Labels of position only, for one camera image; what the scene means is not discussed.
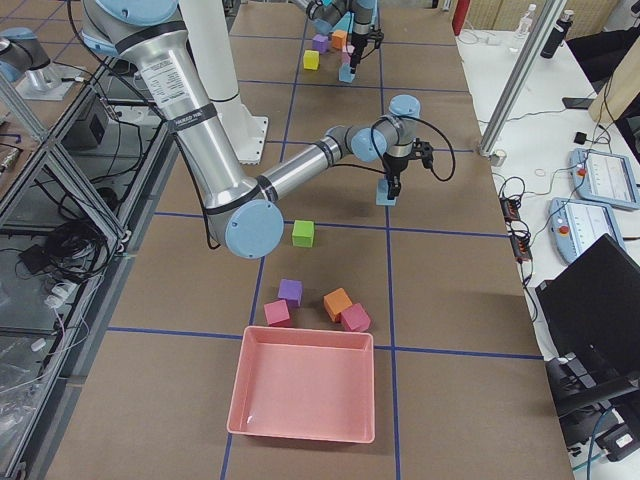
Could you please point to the light blue block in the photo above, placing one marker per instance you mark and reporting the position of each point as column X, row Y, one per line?
column 382, row 194
column 346, row 73

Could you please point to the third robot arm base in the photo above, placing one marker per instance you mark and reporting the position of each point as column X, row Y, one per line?
column 25, row 61

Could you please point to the far pink block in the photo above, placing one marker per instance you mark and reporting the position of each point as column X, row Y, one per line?
column 346, row 53

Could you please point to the far orange block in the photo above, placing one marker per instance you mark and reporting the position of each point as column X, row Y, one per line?
column 339, row 39

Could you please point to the orange block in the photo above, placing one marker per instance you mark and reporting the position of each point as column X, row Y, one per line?
column 335, row 303
column 339, row 39

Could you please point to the far purple block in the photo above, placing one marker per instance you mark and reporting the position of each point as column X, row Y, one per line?
column 320, row 43

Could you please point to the purple block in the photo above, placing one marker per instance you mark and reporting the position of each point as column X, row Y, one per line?
column 291, row 292
column 320, row 43

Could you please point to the yellow block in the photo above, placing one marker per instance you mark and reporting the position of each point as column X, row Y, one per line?
column 311, row 60

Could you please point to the green block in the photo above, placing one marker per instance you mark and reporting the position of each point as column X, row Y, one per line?
column 303, row 233

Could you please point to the black orange power strip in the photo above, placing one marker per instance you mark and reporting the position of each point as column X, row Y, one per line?
column 518, row 231

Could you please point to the near orange block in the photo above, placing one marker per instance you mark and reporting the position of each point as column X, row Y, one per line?
column 335, row 303

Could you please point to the near magenta block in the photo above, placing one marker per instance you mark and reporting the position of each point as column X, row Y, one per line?
column 355, row 318

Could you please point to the near purple block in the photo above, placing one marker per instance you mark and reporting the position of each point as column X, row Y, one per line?
column 291, row 292

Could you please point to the clear plastic bottle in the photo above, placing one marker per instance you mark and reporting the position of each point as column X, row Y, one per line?
column 525, row 21

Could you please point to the near red block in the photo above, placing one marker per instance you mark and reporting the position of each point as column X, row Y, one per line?
column 277, row 314

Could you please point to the lower teach pendant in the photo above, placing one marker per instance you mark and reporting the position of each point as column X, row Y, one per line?
column 577, row 224

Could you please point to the teach pendant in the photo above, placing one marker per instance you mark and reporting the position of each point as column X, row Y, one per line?
column 604, row 177
column 577, row 224

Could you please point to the upper teach pendant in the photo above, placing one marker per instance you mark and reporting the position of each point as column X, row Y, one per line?
column 604, row 177

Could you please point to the black water bottle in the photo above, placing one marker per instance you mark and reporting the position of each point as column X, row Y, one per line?
column 558, row 34

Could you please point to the pink plastic tray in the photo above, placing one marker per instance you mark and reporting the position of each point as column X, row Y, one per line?
column 304, row 384

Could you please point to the black laptop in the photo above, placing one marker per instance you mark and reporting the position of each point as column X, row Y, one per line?
column 592, row 310

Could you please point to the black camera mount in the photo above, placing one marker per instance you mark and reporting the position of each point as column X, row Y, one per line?
column 423, row 151

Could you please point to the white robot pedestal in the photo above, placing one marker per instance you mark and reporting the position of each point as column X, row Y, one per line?
column 211, row 48

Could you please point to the aluminium frame post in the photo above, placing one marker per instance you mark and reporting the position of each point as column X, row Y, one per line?
column 529, row 49

